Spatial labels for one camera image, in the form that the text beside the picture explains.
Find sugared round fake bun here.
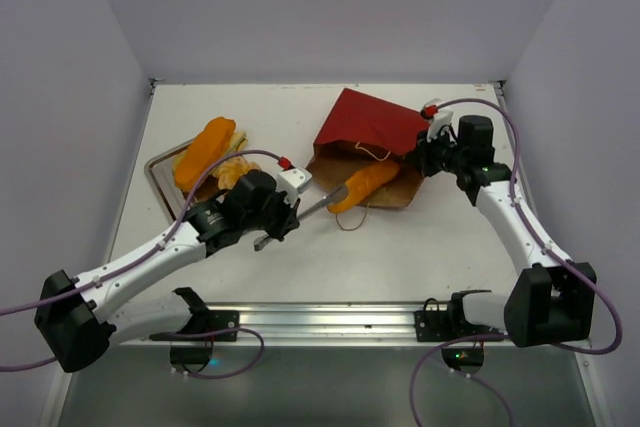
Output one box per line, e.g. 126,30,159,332
212,156,261,190

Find metal tongs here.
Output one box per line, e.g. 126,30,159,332
254,183,349,252

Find fake triangle sandwich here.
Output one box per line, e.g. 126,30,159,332
224,130,248,156

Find long orange fake loaf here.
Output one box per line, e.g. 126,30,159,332
328,160,401,214

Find red brown paper bag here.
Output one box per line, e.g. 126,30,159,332
307,88,428,209

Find orange fake pastry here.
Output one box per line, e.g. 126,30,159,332
173,117,236,192

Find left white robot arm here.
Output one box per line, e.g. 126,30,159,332
34,168,312,373

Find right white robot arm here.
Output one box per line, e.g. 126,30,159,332
413,112,596,347

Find stainless steel tray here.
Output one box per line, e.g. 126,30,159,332
144,141,190,222

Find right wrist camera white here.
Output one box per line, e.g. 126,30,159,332
420,98,452,142

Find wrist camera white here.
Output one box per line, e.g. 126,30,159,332
276,157,312,195
420,98,452,142

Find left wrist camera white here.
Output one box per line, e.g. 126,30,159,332
276,157,312,195

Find aluminium mounting rail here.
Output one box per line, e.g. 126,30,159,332
59,300,594,348

